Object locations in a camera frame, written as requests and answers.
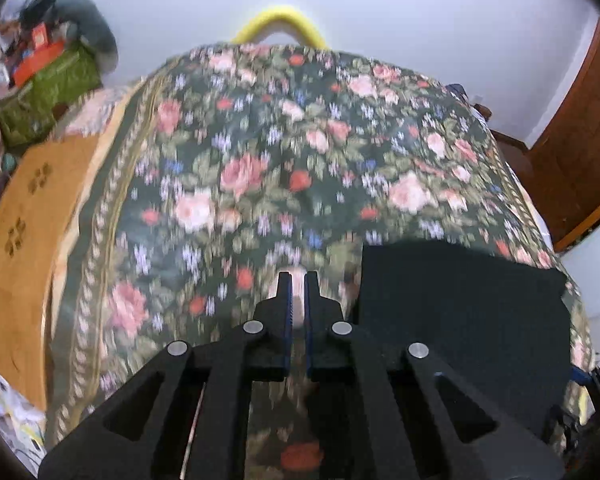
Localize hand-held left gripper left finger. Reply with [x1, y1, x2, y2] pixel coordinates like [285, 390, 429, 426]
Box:
[39, 271, 296, 480]

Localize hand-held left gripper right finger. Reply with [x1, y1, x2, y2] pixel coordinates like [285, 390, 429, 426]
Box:
[304, 270, 566, 480]

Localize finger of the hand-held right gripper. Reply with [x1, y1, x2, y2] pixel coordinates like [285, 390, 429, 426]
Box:
[570, 366, 600, 407]

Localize black elephant print t-shirt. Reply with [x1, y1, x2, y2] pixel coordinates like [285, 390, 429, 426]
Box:
[352, 240, 572, 441]

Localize floral bed blanket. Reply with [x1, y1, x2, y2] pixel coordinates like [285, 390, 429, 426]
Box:
[45, 42, 598, 480]

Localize brown wooden door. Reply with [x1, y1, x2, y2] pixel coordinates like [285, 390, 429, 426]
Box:
[527, 17, 600, 253]

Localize light wooden board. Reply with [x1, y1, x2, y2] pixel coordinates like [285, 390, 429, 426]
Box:
[0, 137, 112, 411]

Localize striped cloth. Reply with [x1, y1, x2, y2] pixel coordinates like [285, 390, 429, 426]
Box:
[65, 85, 146, 137]

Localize white papers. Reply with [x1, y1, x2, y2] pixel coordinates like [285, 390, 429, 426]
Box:
[0, 375, 47, 463]

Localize yellow foam tube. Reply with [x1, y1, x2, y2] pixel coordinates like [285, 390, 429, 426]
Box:
[231, 5, 327, 50]

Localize green fabric storage bag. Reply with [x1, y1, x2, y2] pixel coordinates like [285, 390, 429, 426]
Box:
[0, 42, 103, 148]

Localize grey plush pillow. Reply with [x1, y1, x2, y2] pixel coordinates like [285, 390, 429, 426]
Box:
[55, 0, 120, 68]

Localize orange box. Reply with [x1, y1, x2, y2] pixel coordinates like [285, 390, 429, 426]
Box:
[12, 24, 66, 87]

